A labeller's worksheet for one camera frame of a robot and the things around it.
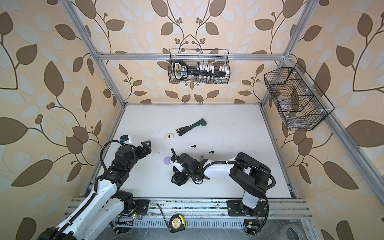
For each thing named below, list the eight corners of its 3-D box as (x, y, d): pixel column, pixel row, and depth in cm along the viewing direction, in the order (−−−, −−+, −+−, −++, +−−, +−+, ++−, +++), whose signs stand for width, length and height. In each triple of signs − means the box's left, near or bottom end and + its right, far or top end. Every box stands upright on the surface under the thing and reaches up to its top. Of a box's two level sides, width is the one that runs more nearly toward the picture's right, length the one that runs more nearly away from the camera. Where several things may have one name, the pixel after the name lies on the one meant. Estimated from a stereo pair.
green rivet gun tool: (179, 137, 104) (178, 135, 102) (175, 131, 107) (175, 129, 105) (207, 124, 111) (207, 122, 109) (203, 119, 114) (203, 117, 112)
